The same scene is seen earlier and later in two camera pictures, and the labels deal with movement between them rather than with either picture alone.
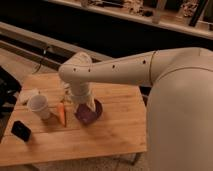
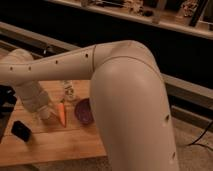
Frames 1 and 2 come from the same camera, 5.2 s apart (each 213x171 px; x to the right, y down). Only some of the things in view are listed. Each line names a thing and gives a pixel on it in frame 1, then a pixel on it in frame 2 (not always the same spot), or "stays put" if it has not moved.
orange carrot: (61, 111) stays put
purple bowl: (85, 114) stays put
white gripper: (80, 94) to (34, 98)
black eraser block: (21, 130) stays put
